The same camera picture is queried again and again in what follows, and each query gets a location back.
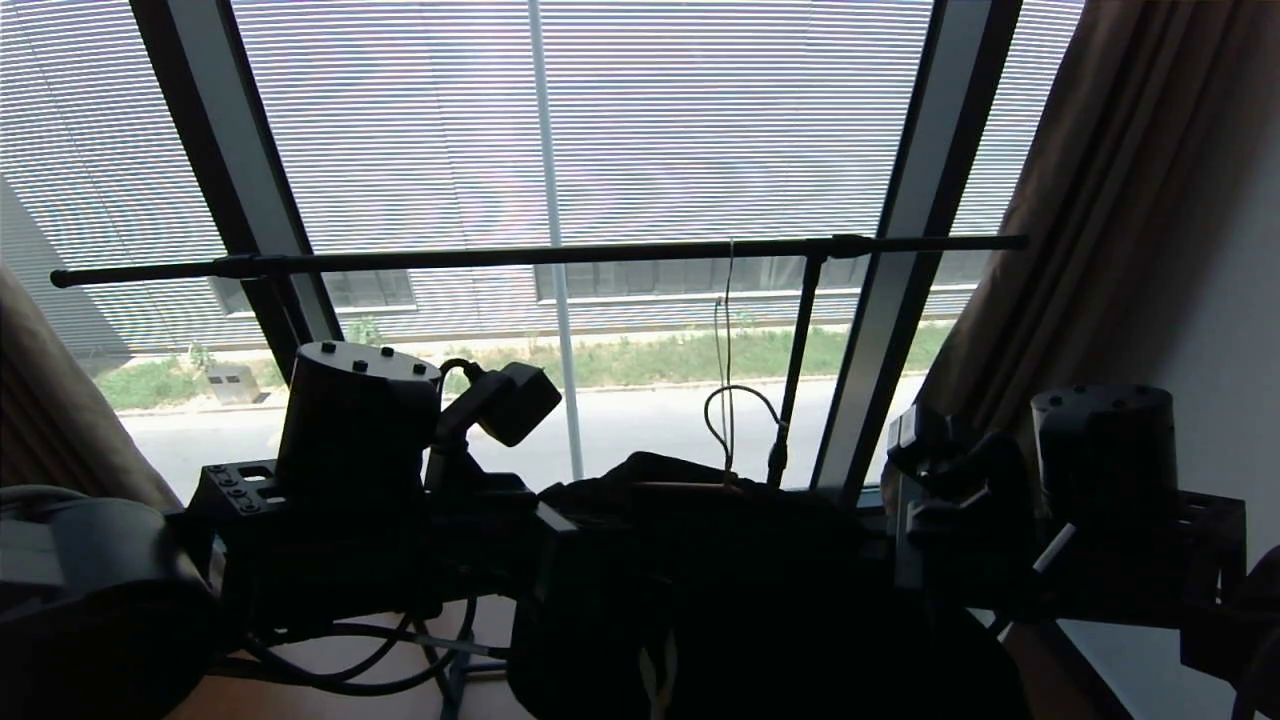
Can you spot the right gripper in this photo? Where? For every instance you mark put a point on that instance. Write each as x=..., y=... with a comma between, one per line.
x=945, y=555

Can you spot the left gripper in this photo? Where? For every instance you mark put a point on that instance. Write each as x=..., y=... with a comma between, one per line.
x=500, y=550

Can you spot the black garment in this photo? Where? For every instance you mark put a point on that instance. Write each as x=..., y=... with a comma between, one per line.
x=780, y=600

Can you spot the pink clothes hanger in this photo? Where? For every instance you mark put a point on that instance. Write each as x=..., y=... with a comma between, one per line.
x=727, y=330
x=708, y=425

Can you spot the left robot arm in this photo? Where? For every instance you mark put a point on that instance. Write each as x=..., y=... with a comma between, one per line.
x=350, y=430

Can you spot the black clothes rack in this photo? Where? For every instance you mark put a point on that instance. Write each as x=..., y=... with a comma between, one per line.
x=400, y=260

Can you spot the brown curtain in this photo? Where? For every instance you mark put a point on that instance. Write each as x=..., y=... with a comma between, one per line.
x=1100, y=200
x=60, y=420

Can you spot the window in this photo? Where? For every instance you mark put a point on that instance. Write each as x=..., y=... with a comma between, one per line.
x=930, y=150

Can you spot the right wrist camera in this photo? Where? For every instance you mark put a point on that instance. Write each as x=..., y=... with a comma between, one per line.
x=930, y=440

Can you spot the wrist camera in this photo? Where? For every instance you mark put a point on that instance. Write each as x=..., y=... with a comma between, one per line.
x=520, y=400
x=930, y=440

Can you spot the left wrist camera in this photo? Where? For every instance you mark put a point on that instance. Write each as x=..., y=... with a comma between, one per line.
x=520, y=400

